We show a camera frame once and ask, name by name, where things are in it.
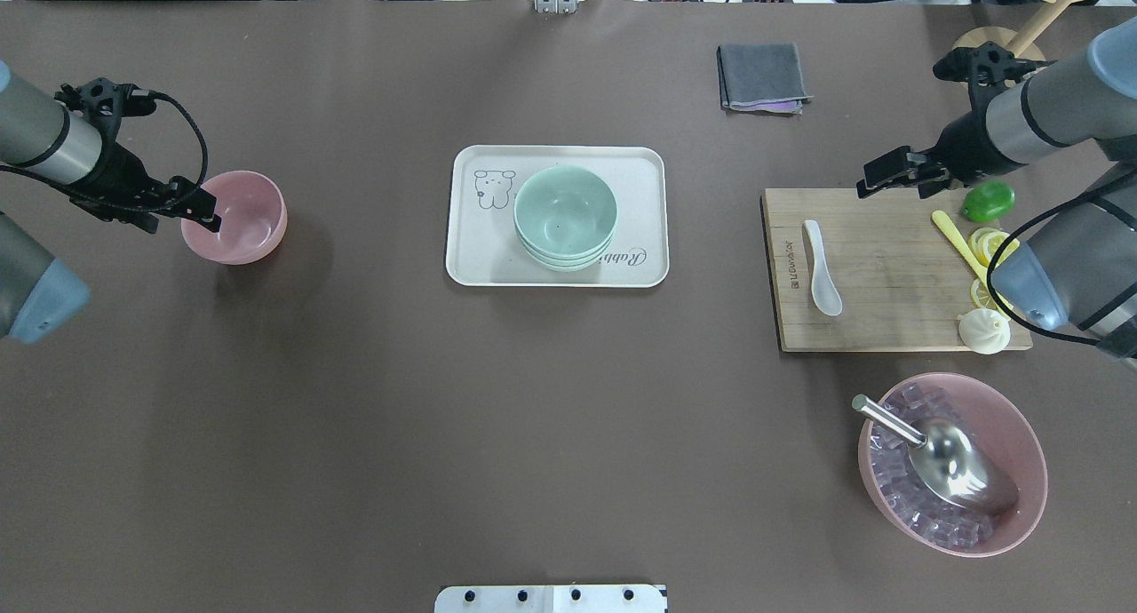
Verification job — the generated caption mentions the lemon slice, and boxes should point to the lemon slice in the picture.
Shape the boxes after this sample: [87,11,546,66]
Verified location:
[966,226,1010,267]

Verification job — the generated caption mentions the white ceramic spoon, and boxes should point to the white ceramic spoon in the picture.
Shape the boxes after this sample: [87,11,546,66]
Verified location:
[803,219,844,317]

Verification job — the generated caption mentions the yellow plastic spoon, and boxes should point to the yellow plastic spoon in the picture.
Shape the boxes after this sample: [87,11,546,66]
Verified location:
[931,210,1010,317]

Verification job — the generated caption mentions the white steamed bun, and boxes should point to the white steamed bun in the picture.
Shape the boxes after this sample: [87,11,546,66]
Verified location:
[958,308,1011,354]

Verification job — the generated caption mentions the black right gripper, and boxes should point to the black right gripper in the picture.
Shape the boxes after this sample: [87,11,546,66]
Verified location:
[856,43,1053,199]

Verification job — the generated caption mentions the wooden mug tree stand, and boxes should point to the wooden mug tree stand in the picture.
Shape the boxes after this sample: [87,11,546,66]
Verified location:
[952,0,1137,63]

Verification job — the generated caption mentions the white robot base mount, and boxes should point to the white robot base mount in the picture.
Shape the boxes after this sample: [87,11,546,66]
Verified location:
[433,585,669,612]

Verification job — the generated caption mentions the metal ice scoop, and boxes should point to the metal ice scoop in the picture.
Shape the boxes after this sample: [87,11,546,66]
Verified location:
[850,394,1019,516]

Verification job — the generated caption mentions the folded grey cloth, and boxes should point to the folded grey cloth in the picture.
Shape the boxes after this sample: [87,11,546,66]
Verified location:
[716,43,813,115]

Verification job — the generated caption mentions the small pink bowl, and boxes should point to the small pink bowl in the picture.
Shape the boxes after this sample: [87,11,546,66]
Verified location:
[181,171,288,265]

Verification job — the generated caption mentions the wooden cutting board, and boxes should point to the wooden cutting board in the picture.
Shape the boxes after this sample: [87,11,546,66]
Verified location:
[762,187,977,353]

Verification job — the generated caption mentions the white rectangular serving tray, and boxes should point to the white rectangular serving tray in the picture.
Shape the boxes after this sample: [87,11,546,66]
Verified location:
[445,144,670,288]

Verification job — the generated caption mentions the large pink bowl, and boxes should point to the large pink bowl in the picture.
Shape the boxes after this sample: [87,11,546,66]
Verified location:
[857,371,1048,560]

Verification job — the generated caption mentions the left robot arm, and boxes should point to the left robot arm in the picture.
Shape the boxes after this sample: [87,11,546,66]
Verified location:
[1,64,222,343]

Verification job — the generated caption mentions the green lime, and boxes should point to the green lime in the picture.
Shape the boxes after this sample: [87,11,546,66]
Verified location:
[961,180,1016,223]

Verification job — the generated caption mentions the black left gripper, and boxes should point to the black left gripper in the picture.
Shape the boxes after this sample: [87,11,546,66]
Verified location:
[53,78,222,234]

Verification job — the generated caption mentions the stacked green bowls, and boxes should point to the stacked green bowls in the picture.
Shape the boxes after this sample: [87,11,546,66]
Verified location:
[514,166,620,272]

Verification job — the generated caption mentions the clear ice cubes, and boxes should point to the clear ice cubes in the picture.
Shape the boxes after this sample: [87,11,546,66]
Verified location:
[868,383,997,550]

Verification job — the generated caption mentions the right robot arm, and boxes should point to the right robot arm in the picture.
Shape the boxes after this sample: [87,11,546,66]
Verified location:
[856,20,1136,365]

